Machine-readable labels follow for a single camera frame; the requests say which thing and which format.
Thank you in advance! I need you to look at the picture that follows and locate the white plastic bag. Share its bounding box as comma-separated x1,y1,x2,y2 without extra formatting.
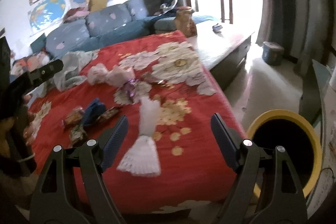
87,63,135,88

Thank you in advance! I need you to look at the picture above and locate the pink red cushion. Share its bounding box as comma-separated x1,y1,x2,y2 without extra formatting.
63,7,90,23

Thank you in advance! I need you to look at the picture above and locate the red floral blanket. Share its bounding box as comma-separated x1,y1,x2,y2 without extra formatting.
26,30,246,214

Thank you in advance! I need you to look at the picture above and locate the small object on table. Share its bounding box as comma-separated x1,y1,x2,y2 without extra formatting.
212,23,223,34

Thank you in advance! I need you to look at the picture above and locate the blue fabric sofa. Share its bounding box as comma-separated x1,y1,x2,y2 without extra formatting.
30,0,216,58

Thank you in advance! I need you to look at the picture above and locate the yellow cushion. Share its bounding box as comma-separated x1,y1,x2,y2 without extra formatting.
88,0,108,12

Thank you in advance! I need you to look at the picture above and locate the brown snack wrapper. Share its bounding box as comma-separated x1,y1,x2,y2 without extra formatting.
63,106,84,127

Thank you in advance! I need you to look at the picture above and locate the world map poster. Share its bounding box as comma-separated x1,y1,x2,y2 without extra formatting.
28,0,68,34

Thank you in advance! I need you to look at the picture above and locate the grey green cloth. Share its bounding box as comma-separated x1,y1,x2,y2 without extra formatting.
33,50,99,99

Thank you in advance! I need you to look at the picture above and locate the blue crumpled wrapper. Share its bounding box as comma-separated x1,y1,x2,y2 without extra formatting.
81,98,106,127

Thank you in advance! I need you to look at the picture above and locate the colourful patterned quilt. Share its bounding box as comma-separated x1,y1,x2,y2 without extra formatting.
10,51,50,77

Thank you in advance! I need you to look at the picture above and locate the purple snack bag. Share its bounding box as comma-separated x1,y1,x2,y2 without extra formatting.
122,79,139,103

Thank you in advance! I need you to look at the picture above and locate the brown paper bag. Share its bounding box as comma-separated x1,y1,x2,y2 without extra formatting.
174,6,197,38

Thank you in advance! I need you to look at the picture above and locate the yellow rimmed trash bin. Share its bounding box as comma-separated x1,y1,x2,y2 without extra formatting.
247,109,322,197

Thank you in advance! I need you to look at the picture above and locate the small dark storage stool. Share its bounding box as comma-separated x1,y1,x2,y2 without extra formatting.
262,42,284,66

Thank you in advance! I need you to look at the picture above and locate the white foam net sleeve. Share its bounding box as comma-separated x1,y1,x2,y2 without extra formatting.
117,97,161,177

